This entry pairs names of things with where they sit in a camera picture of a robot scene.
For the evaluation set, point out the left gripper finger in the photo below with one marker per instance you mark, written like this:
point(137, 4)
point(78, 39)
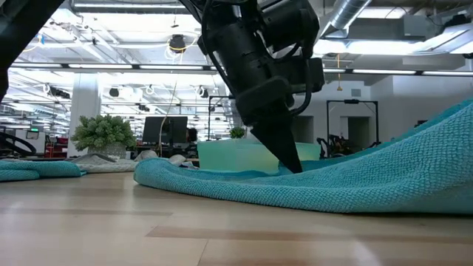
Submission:
point(281, 147)

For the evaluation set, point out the teal microfiber towel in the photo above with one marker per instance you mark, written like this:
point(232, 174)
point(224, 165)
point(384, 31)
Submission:
point(332, 177)
point(37, 170)

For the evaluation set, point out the grey microfiber towel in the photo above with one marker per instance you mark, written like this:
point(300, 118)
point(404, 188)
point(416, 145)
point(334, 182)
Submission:
point(107, 164)

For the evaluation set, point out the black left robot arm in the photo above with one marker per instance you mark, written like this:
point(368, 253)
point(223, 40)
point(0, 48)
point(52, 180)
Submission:
point(22, 29)

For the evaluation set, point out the small green plant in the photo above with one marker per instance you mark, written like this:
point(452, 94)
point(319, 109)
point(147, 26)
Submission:
point(237, 132)

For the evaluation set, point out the teal plastic bin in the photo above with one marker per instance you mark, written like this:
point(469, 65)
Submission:
point(229, 155)

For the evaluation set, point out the round black ceiling device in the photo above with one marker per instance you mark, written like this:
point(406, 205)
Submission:
point(177, 42)

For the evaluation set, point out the person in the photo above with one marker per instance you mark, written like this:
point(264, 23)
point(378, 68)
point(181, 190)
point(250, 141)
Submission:
point(192, 134)

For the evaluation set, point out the black computer monitor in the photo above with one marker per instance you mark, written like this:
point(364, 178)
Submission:
point(162, 129)

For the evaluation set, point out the artificial green potted plant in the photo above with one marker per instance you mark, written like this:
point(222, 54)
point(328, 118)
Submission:
point(103, 133)

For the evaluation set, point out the white building pillar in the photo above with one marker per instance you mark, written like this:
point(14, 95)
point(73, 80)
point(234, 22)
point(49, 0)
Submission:
point(85, 111)

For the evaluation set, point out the black gantry frame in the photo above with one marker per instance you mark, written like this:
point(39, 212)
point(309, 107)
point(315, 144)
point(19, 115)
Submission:
point(351, 101)

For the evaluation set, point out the silver slanted ventilation duct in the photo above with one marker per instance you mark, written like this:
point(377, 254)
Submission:
point(347, 13)

